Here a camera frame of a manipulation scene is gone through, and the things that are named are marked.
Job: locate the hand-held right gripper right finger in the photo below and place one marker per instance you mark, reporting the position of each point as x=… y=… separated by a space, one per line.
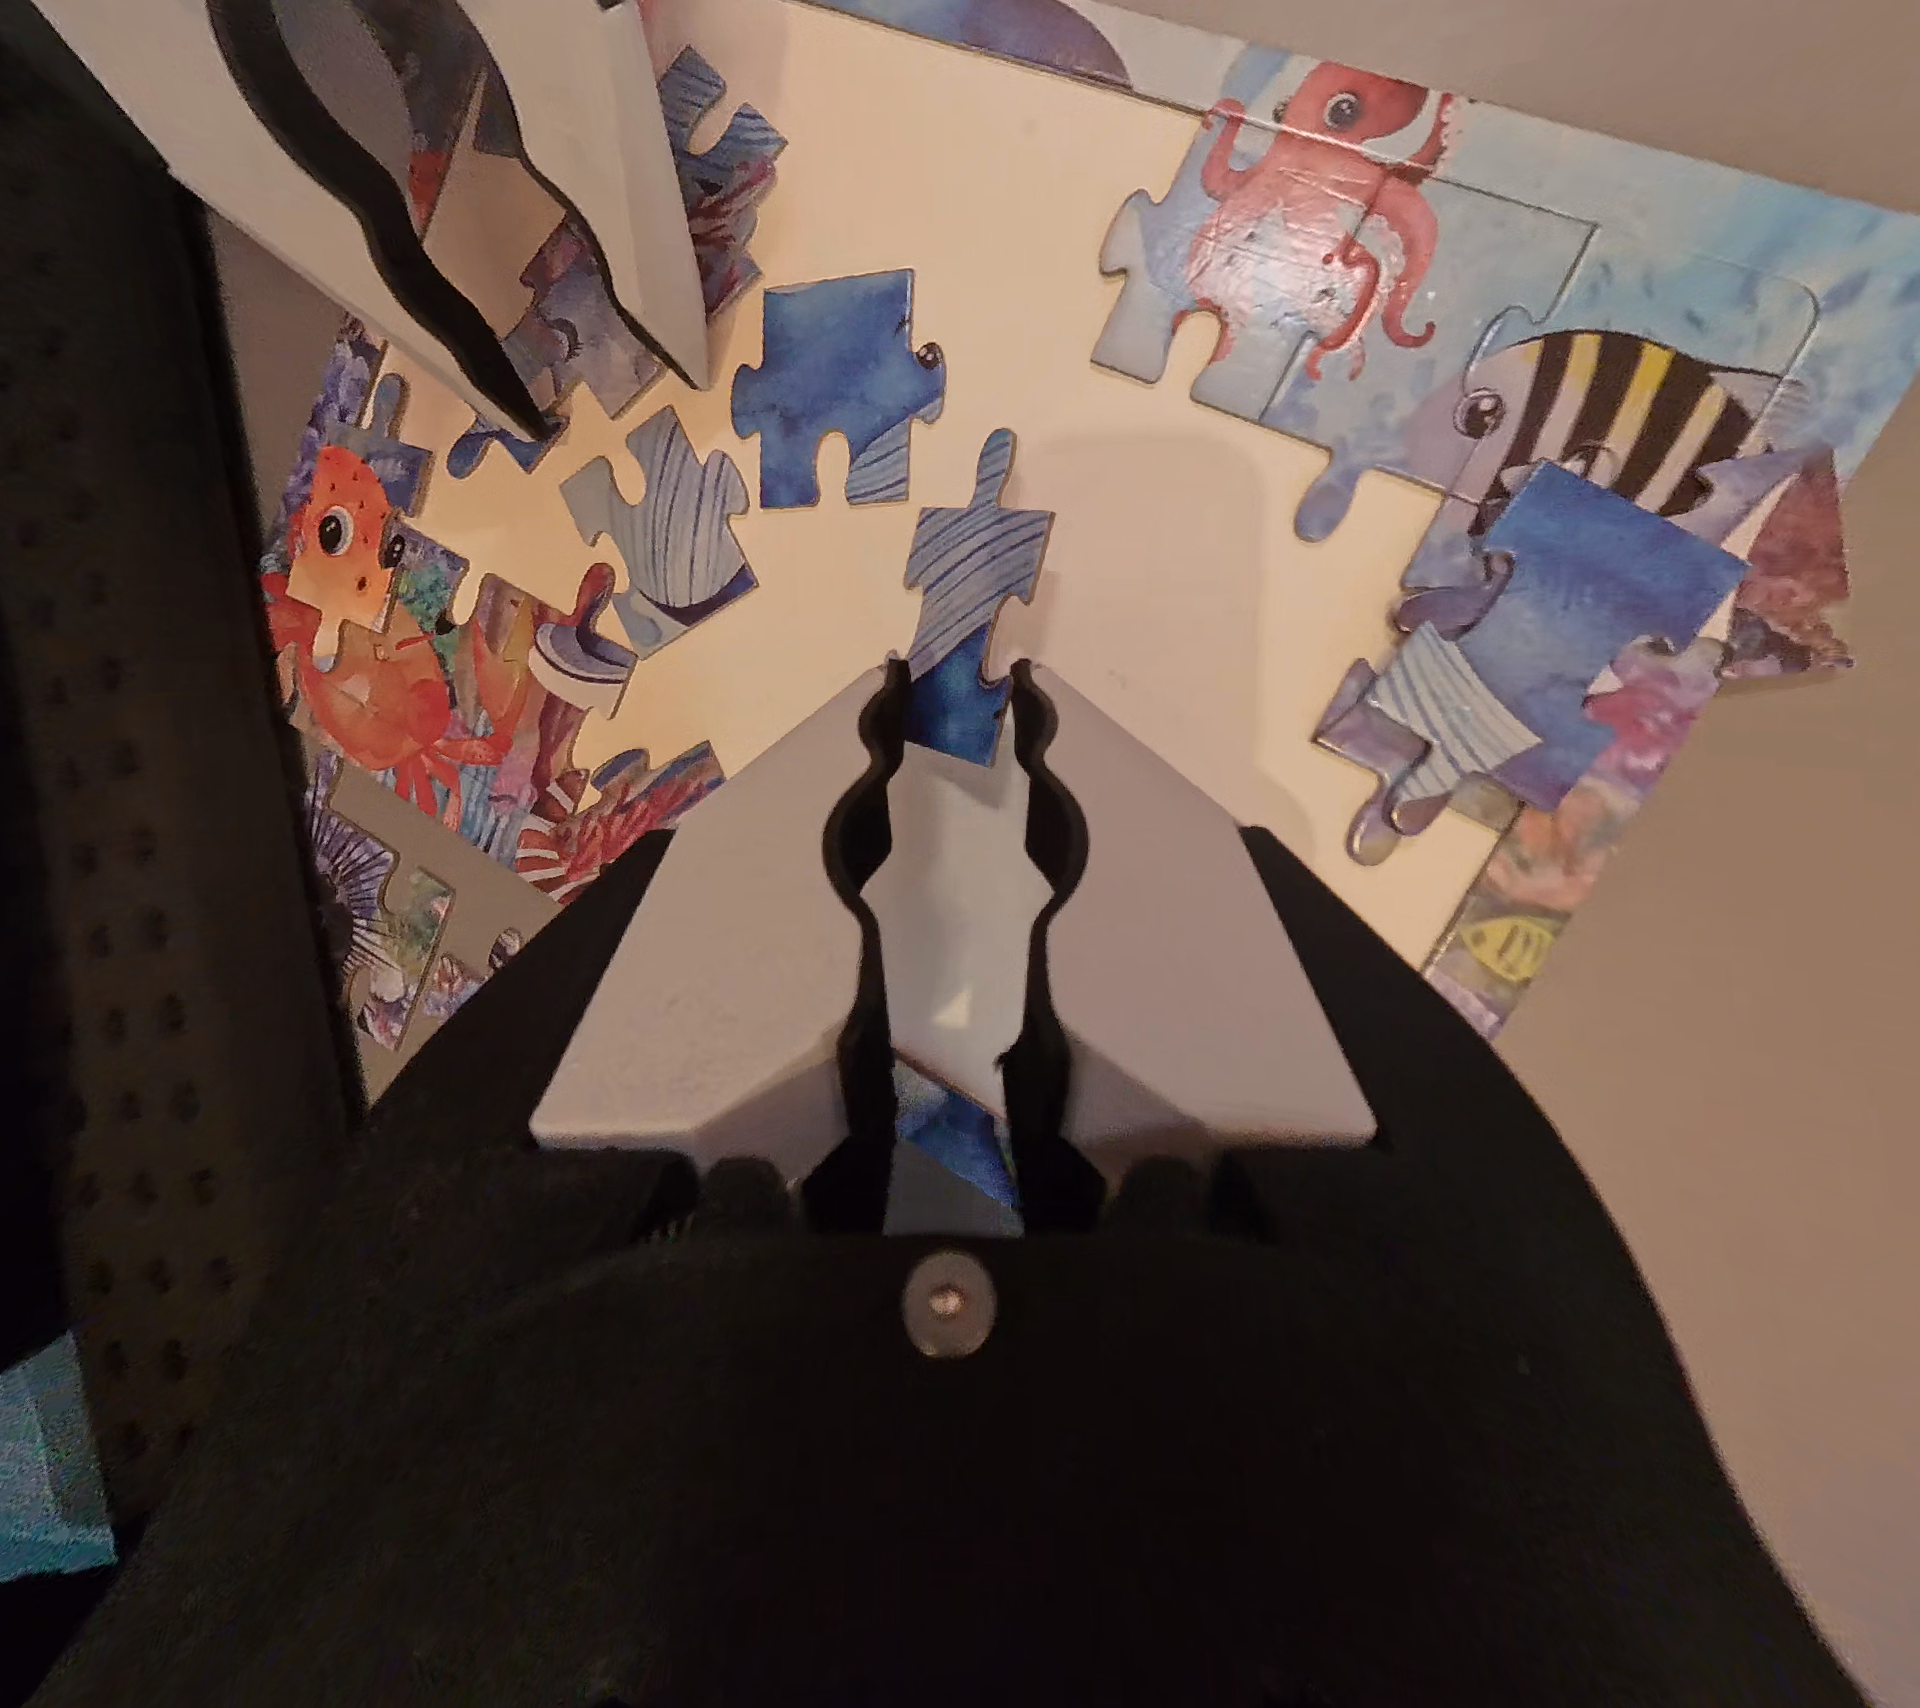
x=1201 y=974

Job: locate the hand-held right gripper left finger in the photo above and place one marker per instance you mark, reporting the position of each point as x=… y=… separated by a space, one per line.
x=721 y=974

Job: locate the coral and purple puzzle piece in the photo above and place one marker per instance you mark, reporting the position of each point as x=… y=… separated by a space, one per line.
x=721 y=240

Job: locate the whale eye puzzle piece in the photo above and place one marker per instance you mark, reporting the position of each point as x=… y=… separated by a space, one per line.
x=603 y=345

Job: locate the sea print puzzle tray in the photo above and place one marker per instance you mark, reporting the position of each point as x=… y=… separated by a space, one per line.
x=1127 y=569

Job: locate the striped dark blue puzzle piece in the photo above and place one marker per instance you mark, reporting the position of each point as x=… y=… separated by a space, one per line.
x=976 y=569

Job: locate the dark blue puzzle piece with eye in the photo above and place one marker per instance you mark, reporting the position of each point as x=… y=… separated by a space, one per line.
x=826 y=388

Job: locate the crab claw puzzle piece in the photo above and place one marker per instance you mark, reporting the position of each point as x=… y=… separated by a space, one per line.
x=578 y=658

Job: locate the striped purple puzzle piece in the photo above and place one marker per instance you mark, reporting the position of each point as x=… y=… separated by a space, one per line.
x=1441 y=720

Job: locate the purple urchin puzzle piece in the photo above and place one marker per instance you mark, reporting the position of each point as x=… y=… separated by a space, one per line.
x=374 y=913

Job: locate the orange crab puzzle piece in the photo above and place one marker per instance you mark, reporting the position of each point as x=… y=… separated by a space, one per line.
x=374 y=720

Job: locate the pale striped puzzle piece with fin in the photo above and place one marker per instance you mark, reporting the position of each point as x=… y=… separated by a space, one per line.
x=677 y=539

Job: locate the striped puzzle piece with tail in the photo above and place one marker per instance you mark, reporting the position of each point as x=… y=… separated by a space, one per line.
x=504 y=449

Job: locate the blue watercolour puzzle piece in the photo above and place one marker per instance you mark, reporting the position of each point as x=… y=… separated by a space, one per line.
x=1605 y=630

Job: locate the octopus arms puzzle piece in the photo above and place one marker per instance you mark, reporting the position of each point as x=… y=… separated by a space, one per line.
x=1169 y=283

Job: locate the grey brown triangle puzzle piece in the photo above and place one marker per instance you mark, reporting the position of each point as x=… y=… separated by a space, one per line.
x=1793 y=569

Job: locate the striped fish puzzle piece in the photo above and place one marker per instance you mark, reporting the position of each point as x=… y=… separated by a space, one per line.
x=1620 y=388

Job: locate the pale blue octopus puzzle piece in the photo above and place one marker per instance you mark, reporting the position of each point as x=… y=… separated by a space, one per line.
x=1502 y=297

